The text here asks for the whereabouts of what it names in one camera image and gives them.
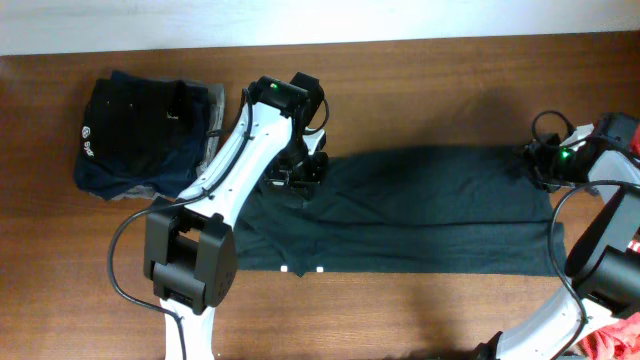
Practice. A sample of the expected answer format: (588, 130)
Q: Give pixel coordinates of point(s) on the dark green Nike t-shirt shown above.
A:
(413, 210)

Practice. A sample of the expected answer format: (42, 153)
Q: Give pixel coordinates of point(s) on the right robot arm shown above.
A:
(600, 277)

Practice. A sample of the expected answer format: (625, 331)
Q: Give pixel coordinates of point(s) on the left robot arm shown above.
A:
(190, 253)

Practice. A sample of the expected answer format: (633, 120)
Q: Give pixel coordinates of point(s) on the folded black garment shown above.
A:
(131, 127)

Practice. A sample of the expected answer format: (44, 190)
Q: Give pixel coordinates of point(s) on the folded grey garment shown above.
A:
(212, 145)

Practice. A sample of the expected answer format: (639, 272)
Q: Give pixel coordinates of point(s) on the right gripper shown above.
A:
(540, 151)

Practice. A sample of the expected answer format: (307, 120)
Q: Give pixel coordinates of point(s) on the red t-shirt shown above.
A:
(619, 340)

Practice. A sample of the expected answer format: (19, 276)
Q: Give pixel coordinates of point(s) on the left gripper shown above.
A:
(304, 181)

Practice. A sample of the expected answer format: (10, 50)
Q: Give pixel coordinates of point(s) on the folded navy garment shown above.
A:
(96, 179)

